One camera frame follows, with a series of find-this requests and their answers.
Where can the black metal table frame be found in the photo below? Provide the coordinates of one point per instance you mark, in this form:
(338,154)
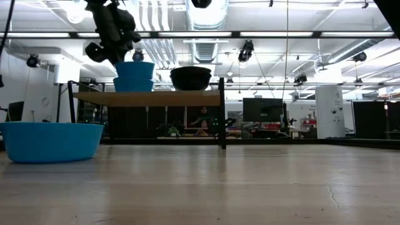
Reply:
(312,142)

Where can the black computer monitor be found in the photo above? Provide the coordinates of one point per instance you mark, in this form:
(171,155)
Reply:
(262,109)
(15,111)

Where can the black partition panel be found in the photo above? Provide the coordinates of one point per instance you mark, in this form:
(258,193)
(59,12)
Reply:
(370,120)

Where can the red storage bins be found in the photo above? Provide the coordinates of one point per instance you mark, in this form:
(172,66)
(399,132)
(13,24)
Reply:
(307,122)

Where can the black overhead camera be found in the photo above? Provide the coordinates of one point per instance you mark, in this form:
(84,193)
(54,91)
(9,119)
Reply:
(201,3)

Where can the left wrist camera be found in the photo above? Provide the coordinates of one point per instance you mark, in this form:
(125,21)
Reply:
(95,52)

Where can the black overhead beam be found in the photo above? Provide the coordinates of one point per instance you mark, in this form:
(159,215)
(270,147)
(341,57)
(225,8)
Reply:
(236,34)

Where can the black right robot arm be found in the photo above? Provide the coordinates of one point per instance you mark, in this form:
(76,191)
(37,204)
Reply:
(392,9)

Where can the white column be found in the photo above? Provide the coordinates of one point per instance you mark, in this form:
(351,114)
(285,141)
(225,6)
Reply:
(329,106)

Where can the ceiling light strip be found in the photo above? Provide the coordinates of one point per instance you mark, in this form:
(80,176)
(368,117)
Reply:
(193,34)
(357,34)
(276,34)
(34,35)

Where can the blue mini bowl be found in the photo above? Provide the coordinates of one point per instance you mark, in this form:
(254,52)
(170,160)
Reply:
(50,142)
(133,85)
(137,70)

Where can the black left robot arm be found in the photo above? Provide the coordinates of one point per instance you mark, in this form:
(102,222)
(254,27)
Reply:
(103,3)

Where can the person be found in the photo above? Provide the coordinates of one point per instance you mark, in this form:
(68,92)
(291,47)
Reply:
(203,120)

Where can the raised wooden shelf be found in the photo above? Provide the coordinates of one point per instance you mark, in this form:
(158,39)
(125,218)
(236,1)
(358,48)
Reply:
(150,98)

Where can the background black robot arm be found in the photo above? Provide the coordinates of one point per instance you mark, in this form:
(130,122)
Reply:
(229,121)

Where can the black track spotlight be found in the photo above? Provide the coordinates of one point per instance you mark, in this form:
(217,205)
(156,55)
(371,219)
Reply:
(359,57)
(138,56)
(247,50)
(300,78)
(32,61)

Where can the silver ceiling duct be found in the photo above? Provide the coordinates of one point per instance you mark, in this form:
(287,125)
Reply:
(343,54)
(206,18)

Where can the small green potted plant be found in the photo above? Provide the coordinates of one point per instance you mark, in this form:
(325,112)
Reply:
(173,131)

